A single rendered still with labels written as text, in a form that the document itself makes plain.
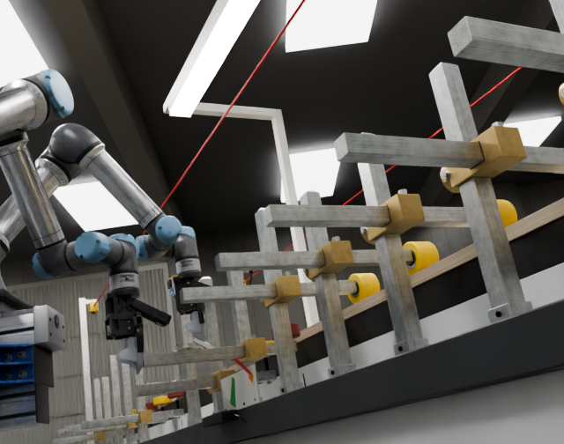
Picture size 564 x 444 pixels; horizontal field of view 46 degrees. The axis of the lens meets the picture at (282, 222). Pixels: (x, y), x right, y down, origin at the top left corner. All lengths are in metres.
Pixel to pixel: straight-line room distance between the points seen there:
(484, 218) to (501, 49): 0.35
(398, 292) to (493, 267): 0.24
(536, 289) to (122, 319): 0.99
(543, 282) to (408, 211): 0.27
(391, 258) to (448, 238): 7.55
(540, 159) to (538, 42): 0.36
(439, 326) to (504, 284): 0.47
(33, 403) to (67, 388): 6.75
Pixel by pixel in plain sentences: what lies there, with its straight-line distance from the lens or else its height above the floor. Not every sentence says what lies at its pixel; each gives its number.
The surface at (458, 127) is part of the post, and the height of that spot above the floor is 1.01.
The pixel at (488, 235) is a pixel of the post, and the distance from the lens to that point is 1.02.
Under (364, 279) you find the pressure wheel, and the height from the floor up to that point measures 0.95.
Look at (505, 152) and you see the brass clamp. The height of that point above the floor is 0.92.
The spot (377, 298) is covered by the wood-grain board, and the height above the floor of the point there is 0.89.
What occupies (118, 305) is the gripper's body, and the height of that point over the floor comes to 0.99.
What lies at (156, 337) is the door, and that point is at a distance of 8.24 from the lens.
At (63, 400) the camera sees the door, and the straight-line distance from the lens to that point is 8.40.
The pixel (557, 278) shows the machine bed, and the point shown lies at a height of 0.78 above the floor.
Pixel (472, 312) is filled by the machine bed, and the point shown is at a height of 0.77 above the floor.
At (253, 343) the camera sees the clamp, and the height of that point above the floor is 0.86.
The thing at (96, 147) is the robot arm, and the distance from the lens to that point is 1.98.
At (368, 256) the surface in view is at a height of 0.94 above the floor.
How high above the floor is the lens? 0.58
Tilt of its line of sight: 19 degrees up
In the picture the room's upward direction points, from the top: 10 degrees counter-clockwise
